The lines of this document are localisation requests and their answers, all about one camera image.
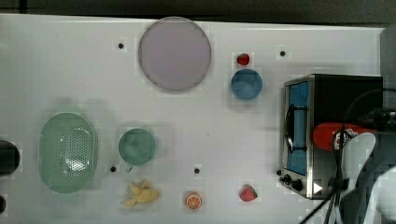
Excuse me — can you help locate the pale purple round plate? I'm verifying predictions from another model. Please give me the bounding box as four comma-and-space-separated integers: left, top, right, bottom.
138, 17, 211, 91

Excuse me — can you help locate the yellow banana toy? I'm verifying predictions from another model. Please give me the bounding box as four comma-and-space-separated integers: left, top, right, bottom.
121, 179, 160, 207

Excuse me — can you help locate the orange slice toy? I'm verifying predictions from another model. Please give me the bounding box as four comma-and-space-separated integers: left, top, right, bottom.
186, 192, 202, 209

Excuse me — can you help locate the small red strawberry toy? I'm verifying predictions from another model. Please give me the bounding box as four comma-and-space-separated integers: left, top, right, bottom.
236, 53, 250, 66

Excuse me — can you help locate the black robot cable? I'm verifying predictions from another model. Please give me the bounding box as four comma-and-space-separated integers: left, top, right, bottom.
300, 88, 396, 224

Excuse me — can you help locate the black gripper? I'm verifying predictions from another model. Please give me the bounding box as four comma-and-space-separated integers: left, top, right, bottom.
359, 108, 396, 133

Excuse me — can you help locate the strawberry toy near oven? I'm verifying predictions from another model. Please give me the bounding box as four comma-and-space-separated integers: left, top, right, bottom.
239, 185, 258, 203

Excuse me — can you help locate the black toaster oven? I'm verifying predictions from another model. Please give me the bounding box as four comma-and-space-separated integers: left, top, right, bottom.
278, 74, 383, 200

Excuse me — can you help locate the green perforated colander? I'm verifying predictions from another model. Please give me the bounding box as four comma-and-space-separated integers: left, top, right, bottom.
38, 113, 97, 194

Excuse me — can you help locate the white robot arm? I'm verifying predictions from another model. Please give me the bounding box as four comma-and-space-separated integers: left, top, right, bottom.
329, 109, 396, 224

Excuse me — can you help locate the red ketchup bottle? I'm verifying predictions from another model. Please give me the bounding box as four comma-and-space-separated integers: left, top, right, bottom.
313, 122, 375, 150

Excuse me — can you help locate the blue bowl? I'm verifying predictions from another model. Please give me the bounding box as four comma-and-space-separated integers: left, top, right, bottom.
230, 69, 263, 100

